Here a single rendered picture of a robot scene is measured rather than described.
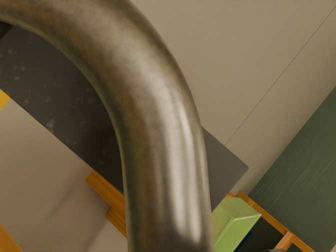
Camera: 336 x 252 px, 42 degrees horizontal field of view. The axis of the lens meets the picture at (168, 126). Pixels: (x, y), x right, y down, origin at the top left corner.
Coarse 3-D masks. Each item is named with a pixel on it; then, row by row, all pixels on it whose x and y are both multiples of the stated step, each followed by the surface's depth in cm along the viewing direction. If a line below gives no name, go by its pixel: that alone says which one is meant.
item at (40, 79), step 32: (0, 32) 19; (0, 64) 19; (32, 64) 19; (64, 64) 19; (32, 96) 19; (64, 96) 19; (96, 96) 19; (64, 128) 19; (96, 128) 19; (96, 160) 19; (224, 160) 19; (224, 192) 19
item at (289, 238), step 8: (240, 192) 554; (248, 200) 545; (256, 208) 543; (264, 216) 538; (272, 216) 581; (272, 224) 532; (280, 224) 570; (248, 232) 585; (280, 232) 527; (288, 232) 520; (280, 240) 521; (288, 240) 522; (296, 240) 519; (304, 248) 514
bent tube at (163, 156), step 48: (0, 0) 14; (48, 0) 14; (96, 0) 14; (96, 48) 14; (144, 48) 14; (144, 96) 14; (144, 144) 14; (192, 144) 14; (144, 192) 14; (192, 192) 14; (144, 240) 14; (192, 240) 14
